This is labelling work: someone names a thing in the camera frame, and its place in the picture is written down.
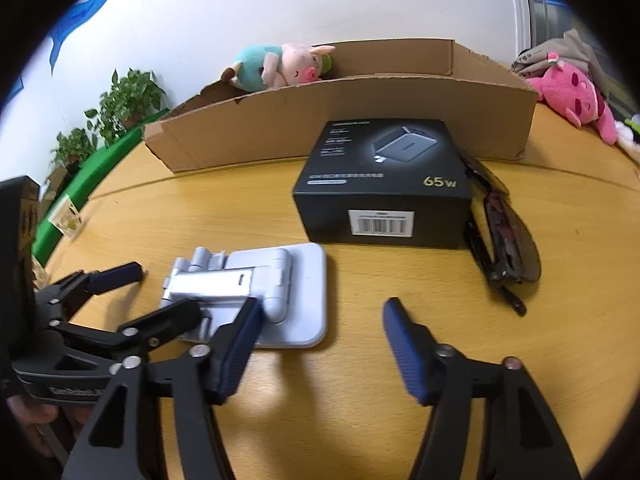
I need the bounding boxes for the brown cardboard box tray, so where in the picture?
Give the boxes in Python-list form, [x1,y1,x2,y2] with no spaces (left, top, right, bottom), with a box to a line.
[143,38,537,172]

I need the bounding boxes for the pig plush teal outfit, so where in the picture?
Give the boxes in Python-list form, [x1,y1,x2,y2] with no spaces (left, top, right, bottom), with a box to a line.
[220,44,335,92]

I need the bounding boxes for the green covered side bench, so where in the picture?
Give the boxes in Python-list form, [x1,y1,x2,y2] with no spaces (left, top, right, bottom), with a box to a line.
[32,108,168,266]

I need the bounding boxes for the small potted green plant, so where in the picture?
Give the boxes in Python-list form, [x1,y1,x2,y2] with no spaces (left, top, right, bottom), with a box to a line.
[51,128,99,166]

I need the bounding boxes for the white panda plush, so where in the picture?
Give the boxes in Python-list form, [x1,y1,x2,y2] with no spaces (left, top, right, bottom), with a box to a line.
[615,114,640,165]

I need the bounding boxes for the grey printed cloth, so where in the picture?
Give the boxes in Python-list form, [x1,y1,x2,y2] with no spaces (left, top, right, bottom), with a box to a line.
[511,29,608,98]

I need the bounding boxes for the pink plush toy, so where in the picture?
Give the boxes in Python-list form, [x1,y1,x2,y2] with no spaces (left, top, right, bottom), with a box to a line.
[526,52,617,145]

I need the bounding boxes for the black charger box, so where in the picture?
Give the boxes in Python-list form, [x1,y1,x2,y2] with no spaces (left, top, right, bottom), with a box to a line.
[292,119,472,249]

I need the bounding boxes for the cardboard tissue box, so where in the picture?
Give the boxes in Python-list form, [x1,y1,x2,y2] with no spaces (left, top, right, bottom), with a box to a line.
[40,165,67,202]

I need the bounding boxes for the black sunglasses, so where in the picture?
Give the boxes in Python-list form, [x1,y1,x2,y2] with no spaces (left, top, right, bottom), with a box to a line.
[459,150,541,318]

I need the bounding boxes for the large potted green plant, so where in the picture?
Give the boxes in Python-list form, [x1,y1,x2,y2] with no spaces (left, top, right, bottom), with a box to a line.
[85,68,166,145]

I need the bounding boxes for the small white paper cup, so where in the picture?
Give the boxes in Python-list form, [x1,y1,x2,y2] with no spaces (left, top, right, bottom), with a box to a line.
[48,194,84,238]

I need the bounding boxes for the white folding phone stand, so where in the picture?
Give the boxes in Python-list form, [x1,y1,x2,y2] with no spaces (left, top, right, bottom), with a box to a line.
[160,243,328,349]

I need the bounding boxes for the person's left hand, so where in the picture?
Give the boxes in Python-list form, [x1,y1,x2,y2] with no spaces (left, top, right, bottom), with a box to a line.
[4,394,60,457]

